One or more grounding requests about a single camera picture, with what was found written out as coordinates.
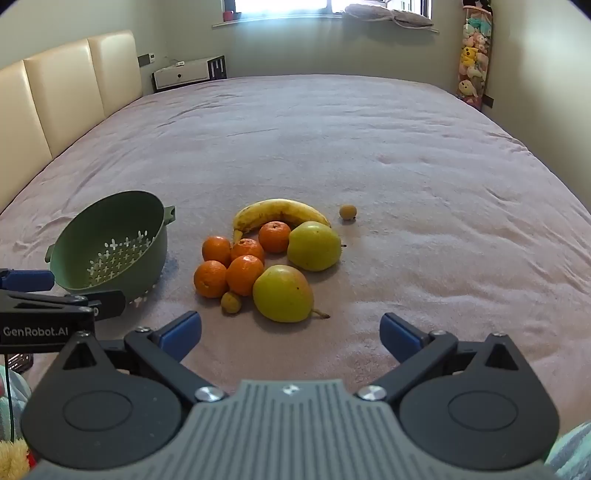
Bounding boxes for grey cushion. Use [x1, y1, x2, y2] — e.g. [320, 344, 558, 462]
[344, 4, 439, 31]

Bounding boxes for window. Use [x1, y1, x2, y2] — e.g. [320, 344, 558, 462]
[233, 0, 435, 16]

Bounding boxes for cream padded headboard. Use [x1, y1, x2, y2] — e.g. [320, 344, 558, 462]
[0, 30, 144, 214]

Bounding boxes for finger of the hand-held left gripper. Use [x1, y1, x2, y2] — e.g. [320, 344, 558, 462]
[0, 269, 55, 292]
[14, 290, 126, 321]

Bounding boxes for green colander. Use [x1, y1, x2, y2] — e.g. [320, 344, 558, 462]
[45, 191, 176, 308]

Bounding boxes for hanging plush toy bag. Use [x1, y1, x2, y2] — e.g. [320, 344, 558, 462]
[455, 0, 495, 110]

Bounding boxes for teal striped cloth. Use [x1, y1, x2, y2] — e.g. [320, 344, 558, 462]
[551, 421, 591, 480]
[0, 364, 32, 441]

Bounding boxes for orange tangerine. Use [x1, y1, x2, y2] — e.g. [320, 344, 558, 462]
[193, 260, 228, 298]
[202, 236, 232, 267]
[258, 221, 292, 254]
[231, 238, 265, 264]
[226, 255, 265, 296]

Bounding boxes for yellow banana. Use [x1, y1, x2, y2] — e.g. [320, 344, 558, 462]
[232, 198, 332, 245]

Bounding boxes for yellow plush toy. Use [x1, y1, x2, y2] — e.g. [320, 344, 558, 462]
[0, 438, 34, 480]

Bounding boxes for white windowsill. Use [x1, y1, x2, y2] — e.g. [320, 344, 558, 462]
[211, 13, 440, 34]

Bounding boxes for pink bed blanket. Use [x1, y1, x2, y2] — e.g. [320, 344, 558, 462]
[0, 74, 591, 444]

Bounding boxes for white bedside cabinet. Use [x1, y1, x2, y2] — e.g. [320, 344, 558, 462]
[152, 55, 228, 93]

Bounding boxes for yellow-green pear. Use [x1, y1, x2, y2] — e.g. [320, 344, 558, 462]
[252, 264, 331, 323]
[287, 221, 346, 272]

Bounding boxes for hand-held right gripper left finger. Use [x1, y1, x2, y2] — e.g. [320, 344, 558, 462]
[58, 311, 228, 407]

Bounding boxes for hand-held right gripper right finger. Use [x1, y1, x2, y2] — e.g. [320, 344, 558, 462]
[356, 312, 529, 407]

